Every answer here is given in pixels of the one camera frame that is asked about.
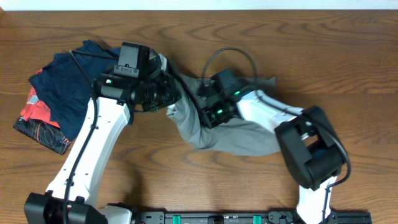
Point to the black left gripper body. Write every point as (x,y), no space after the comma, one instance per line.
(168,94)

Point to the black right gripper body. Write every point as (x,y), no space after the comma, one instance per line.
(215,115)

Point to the grey shorts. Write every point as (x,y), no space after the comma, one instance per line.
(237,136)

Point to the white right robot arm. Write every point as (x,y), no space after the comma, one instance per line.
(313,154)

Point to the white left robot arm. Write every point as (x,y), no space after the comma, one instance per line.
(72,195)

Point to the navy blue folded garment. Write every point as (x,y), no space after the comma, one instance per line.
(63,84)

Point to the black patterned folded garment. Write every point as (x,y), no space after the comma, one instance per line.
(43,133)

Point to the red folded garment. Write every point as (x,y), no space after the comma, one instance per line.
(37,109)

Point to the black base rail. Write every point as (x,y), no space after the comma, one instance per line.
(236,217)

